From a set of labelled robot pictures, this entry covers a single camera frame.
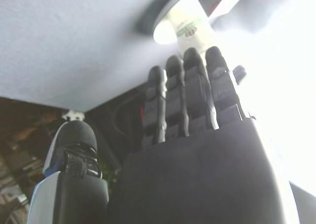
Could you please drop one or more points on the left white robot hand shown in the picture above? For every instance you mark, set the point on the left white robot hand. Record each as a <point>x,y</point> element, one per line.
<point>197,172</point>

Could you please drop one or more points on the white paper cup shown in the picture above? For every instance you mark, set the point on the white paper cup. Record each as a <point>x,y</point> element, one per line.
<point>190,28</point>

